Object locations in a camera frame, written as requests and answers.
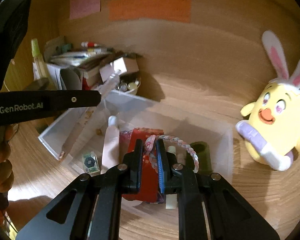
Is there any clear plastic syringe tube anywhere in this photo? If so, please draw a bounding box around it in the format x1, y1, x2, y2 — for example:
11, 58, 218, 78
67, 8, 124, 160
59, 70, 123, 161

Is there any dark green pump bottle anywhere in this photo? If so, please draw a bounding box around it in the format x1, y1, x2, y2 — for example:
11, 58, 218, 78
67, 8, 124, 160
190, 141, 212, 176

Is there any red packet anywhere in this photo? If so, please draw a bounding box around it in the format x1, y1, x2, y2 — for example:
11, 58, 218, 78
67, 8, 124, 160
123, 128, 164, 203

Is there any pink white braided bracelet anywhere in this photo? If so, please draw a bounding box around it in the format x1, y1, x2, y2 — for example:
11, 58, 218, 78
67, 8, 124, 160
144, 134, 200, 174

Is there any pale green cream tube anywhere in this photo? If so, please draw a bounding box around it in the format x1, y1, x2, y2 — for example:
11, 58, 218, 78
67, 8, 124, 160
166, 194, 178, 210

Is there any white tape roll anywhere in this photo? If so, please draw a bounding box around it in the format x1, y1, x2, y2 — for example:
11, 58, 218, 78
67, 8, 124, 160
167, 146, 186, 165

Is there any person's hand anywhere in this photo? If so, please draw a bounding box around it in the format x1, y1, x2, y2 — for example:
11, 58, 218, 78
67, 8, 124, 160
0, 125, 14, 211

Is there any yellow green spray bottle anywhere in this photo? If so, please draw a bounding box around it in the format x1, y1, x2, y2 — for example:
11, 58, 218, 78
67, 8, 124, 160
31, 38, 50, 79

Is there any stack of books and papers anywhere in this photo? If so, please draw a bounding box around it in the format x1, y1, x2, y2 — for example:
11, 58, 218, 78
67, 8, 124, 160
44, 36, 141, 94

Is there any clear plastic storage bin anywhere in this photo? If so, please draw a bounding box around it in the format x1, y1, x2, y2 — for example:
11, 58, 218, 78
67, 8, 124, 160
37, 89, 234, 210

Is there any small white cardboard box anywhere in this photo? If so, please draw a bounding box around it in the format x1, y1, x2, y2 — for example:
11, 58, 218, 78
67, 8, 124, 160
100, 57, 139, 82

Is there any pink sticky note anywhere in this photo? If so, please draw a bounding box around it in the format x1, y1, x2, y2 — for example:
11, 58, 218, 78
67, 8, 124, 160
69, 0, 101, 20

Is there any yellow chick plush toy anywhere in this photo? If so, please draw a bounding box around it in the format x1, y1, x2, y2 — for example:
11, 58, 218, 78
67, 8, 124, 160
236, 30, 300, 171

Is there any orange sticky note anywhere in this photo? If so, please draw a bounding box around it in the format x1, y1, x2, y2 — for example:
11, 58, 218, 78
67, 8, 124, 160
109, 0, 191, 23

